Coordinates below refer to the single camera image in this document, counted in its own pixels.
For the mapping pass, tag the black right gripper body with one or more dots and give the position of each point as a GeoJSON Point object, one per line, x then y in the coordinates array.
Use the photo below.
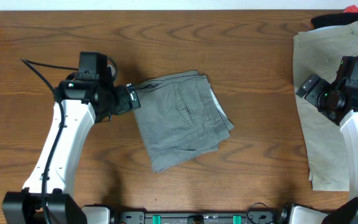
{"type": "Point", "coordinates": [307, 87]}

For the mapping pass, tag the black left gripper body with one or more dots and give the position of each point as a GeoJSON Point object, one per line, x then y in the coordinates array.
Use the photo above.
{"type": "Point", "coordinates": [132, 97]}

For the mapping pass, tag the grey shorts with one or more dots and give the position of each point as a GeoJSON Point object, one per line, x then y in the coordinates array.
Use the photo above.
{"type": "Point", "coordinates": [179, 118]}

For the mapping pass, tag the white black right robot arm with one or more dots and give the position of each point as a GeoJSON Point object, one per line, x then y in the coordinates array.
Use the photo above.
{"type": "Point", "coordinates": [347, 213]}

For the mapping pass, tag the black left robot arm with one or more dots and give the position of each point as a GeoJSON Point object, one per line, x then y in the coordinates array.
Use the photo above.
{"type": "Point", "coordinates": [47, 195]}

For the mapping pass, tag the beige khaki shorts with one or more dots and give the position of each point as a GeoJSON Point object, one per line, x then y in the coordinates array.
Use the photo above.
{"type": "Point", "coordinates": [320, 52]}

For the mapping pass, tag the black garment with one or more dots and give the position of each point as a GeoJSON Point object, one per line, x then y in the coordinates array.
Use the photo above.
{"type": "Point", "coordinates": [339, 19]}

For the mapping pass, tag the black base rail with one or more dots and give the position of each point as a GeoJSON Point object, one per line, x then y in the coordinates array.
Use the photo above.
{"type": "Point", "coordinates": [191, 217]}

